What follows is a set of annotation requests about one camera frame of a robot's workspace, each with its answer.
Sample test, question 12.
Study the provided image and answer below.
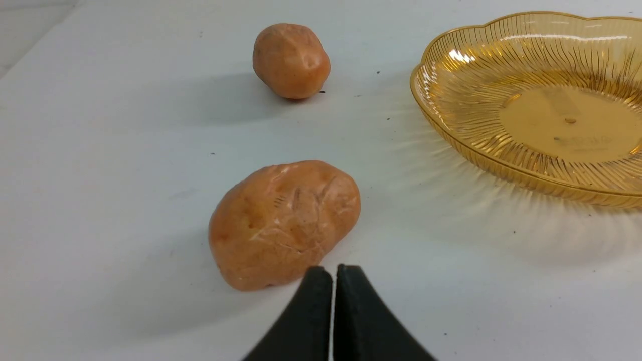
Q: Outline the orange potato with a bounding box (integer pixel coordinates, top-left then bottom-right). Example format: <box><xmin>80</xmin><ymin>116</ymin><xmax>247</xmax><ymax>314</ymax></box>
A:
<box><xmin>252</xmin><ymin>23</ymin><xmax>331</xmax><ymax>100</ymax></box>
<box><xmin>208</xmin><ymin>160</ymin><xmax>362</xmax><ymax>292</ymax></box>

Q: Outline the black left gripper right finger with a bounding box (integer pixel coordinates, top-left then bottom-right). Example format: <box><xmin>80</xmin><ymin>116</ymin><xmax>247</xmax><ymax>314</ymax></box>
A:
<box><xmin>333</xmin><ymin>264</ymin><xmax>435</xmax><ymax>360</ymax></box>

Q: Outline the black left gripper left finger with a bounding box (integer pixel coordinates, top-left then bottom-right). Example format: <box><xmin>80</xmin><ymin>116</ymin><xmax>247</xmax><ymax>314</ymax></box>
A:
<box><xmin>245</xmin><ymin>266</ymin><xmax>333</xmax><ymax>360</ymax></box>

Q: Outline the amber ribbed plastic plate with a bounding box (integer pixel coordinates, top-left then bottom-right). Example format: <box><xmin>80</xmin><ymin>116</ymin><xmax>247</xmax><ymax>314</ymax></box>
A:
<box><xmin>410</xmin><ymin>11</ymin><xmax>641</xmax><ymax>209</ymax></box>

